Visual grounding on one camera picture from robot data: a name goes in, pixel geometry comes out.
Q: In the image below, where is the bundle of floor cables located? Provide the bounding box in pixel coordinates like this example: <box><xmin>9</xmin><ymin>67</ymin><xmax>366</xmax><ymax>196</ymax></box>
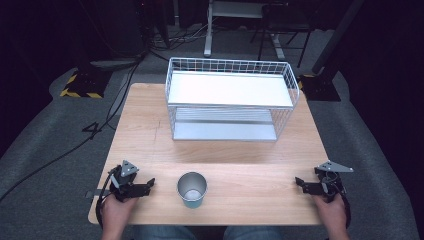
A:
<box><xmin>147</xmin><ymin>23</ymin><xmax>214</xmax><ymax>63</ymax></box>

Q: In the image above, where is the black chair frame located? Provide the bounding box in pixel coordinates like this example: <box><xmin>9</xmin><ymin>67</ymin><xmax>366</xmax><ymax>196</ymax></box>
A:
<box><xmin>249</xmin><ymin>2</ymin><xmax>316</xmax><ymax>69</ymax></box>

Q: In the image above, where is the hand-held gripper black cable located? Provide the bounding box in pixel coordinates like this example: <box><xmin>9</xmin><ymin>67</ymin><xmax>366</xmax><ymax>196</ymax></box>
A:
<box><xmin>95</xmin><ymin>165</ymin><xmax>122</xmax><ymax>229</ymax></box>
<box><xmin>337</xmin><ymin>186</ymin><xmax>352</xmax><ymax>230</ymax></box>

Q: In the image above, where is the long black floor cable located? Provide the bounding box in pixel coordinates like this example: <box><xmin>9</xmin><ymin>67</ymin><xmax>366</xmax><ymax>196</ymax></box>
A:
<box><xmin>0</xmin><ymin>61</ymin><xmax>142</xmax><ymax>204</ymax></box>

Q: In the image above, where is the person's leg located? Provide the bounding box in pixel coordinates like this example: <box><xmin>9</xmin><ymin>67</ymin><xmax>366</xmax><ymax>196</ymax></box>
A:
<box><xmin>222</xmin><ymin>225</ymin><xmax>284</xmax><ymax>240</ymax></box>
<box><xmin>132</xmin><ymin>225</ymin><xmax>198</xmax><ymax>240</ymax></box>

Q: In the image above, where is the dark slanted stand post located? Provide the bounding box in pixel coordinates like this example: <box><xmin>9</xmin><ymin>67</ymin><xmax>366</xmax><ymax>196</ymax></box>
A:
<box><xmin>311</xmin><ymin>0</ymin><xmax>366</xmax><ymax>76</ymax></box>

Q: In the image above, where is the person's right leg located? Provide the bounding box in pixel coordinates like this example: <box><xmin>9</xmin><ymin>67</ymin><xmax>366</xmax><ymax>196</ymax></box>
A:
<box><xmin>222</xmin><ymin>225</ymin><xmax>284</xmax><ymax>240</ymax></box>

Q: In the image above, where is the white desk frame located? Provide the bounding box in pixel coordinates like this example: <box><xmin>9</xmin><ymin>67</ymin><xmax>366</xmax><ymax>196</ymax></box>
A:
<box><xmin>203</xmin><ymin>0</ymin><xmax>287</xmax><ymax>62</ymax></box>

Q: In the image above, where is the white wire shelf rack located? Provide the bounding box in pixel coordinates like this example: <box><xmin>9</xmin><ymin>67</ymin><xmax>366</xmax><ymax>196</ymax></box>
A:
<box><xmin>164</xmin><ymin>56</ymin><xmax>301</xmax><ymax>143</ymax></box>

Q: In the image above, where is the left hand-held gripper black cable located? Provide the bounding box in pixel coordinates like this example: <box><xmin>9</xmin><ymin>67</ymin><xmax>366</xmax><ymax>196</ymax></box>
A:
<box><xmin>95</xmin><ymin>165</ymin><xmax>122</xmax><ymax>229</ymax></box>

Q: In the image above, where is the person's right hand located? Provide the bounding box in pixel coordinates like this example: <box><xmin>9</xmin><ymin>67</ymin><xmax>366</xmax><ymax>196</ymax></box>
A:
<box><xmin>312</xmin><ymin>193</ymin><xmax>350</xmax><ymax>232</ymax></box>

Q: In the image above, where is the person's left hand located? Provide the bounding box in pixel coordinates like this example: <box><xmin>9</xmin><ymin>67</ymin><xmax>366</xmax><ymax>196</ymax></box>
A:
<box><xmin>100</xmin><ymin>194</ymin><xmax>140</xmax><ymax>234</ymax></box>

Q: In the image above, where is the black yellow-striped base plate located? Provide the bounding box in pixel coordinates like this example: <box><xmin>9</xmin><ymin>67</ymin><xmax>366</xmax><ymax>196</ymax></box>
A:
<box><xmin>59</xmin><ymin>67</ymin><xmax>114</xmax><ymax>100</ymax></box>
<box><xmin>297</xmin><ymin>72</ymin><xmax>342</xmax><ymax>102</ymax></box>

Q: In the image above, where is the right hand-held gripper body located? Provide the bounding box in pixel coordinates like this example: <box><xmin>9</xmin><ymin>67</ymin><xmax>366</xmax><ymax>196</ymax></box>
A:
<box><xmin>313</xmin><ymin>160</ymin><xmax>355</xmax><ymax>204</ymax></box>

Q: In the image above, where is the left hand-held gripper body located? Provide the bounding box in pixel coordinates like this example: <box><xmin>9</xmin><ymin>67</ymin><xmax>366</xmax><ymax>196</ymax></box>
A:
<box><xmin>108</xmin><ymin>159</ymin><xmax>150</xmax><ymax>203</ymax></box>

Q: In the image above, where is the person's left leg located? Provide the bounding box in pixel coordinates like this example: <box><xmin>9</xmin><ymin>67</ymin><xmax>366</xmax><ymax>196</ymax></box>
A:
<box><xmin>132</xmin><ymin>225</ymin><xmax>198</xmax><ymax>240</ymax></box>

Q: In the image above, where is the metal cup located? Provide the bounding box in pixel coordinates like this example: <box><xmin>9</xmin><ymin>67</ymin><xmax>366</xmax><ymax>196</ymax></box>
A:
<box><xmin>176</xmin><ymin>171</ymin><xmax>209</xmax><ymax>210</ymax></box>

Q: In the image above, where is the right hand-held gripper black cable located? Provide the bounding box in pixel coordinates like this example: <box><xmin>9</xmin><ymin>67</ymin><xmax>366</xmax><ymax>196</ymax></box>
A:
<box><xmin>337</xmin><ymin>186</ymin><xmax>352</xmax><ymax>230</ymax></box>

